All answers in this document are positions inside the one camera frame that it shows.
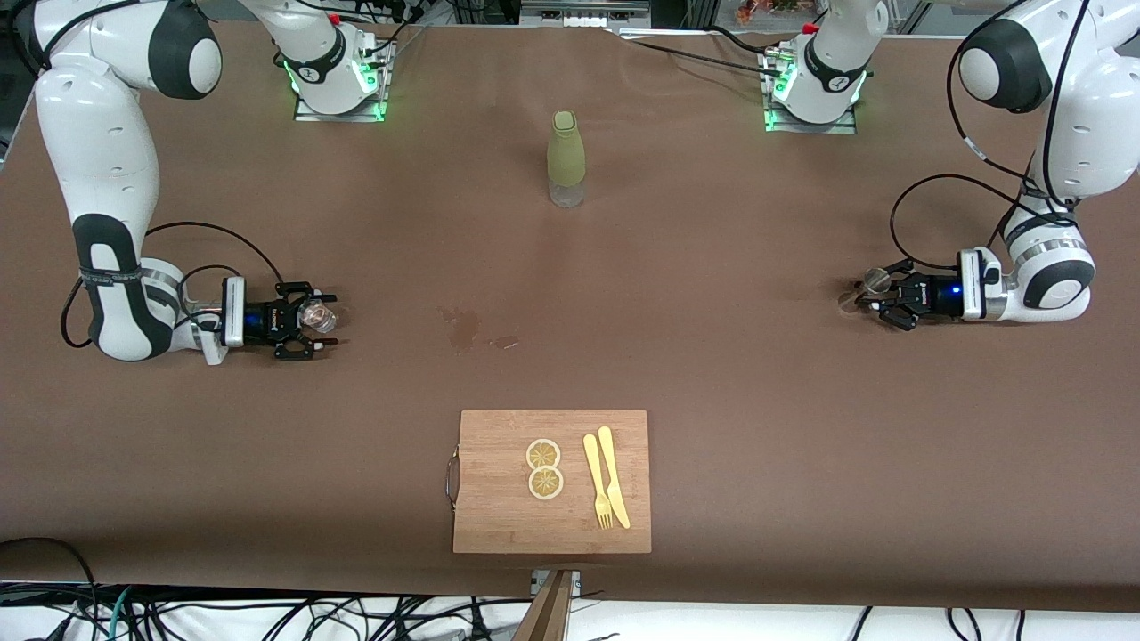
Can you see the clear glass shaker cup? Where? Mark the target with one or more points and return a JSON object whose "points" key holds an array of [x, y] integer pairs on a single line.
{"points": [[319, 316]]}

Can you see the lemon slice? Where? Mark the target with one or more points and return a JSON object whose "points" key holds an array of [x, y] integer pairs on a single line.
{"points": [[543, 453], [546, 483]]}

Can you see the green sleeved glass bottle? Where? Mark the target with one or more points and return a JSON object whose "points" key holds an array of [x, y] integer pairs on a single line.
{"points": [[566, 151]]}

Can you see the wooden cutting board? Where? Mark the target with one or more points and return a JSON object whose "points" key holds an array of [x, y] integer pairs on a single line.
{"points": [[499, 499]]}

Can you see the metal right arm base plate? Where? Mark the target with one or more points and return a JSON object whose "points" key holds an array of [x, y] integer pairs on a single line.
{"points": [[378, 102]]}

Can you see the brown table cover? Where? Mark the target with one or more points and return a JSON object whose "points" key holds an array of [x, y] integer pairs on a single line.
{"points": [[802, 445]]}

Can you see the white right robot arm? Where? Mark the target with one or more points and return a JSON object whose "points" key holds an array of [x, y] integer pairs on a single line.
{"points": [[98, 151]]}

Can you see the yellow plastic fork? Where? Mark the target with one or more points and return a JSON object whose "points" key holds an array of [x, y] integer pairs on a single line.
{"points": [[596, 472]]}

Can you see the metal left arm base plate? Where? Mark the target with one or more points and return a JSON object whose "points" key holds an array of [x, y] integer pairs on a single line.
{"points": [[850, 123]]}

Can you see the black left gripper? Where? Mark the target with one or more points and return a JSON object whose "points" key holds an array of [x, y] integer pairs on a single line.
{"points": [[929, 296]]}

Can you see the metal jigger measuring cup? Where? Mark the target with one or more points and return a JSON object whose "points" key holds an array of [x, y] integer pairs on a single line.
{"points": [[875, 281]]}

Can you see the small metal bracket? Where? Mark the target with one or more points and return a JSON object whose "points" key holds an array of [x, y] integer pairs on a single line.
{"points": [[574, 580]]}

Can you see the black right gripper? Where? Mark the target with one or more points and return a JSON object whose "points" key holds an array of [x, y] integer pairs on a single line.
{"points": [[264, 320]]}

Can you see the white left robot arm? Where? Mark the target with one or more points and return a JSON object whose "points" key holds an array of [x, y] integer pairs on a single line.
{"points": [[1095, 133]]}

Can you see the yellow plastic knife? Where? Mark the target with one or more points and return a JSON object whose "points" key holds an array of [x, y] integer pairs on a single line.
{"points": [[613, 472]]}

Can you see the brown wooden beam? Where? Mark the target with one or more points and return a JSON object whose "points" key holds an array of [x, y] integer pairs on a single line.
{"points": [[545, 614]]}

